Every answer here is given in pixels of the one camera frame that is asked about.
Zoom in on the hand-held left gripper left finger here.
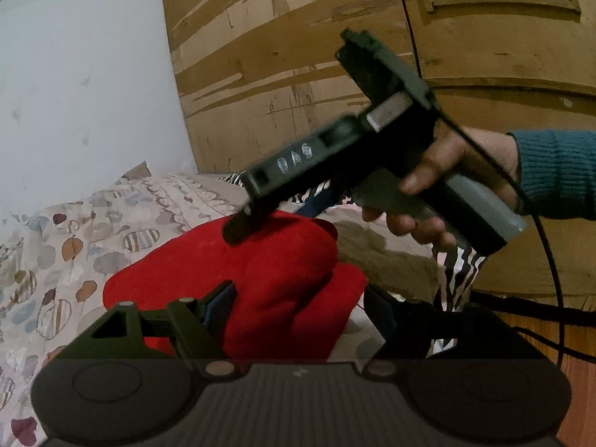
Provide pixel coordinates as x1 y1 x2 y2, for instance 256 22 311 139
70 280 238 376

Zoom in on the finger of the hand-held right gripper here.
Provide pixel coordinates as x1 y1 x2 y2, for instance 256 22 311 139
293 185 346 219
222 197 276 245

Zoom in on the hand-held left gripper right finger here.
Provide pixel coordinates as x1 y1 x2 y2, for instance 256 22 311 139
363 284 542 376

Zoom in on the red garment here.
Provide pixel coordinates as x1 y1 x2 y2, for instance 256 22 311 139
102 209 368 361

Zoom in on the person's right forearm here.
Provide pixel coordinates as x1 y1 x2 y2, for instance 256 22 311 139
507 129 596 221

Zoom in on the person's right hand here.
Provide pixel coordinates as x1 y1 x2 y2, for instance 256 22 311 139
362 124 520 253

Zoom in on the grey-brown pillow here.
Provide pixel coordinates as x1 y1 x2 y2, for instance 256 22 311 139
321 205 441 303

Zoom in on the zebra striped cloth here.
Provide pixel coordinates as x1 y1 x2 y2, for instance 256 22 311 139
219 172 487 313

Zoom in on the patterned bed sheet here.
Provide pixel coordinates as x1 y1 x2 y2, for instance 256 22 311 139
0 163 252 447

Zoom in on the black cable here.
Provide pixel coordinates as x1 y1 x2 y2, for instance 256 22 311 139
435 107 567 368

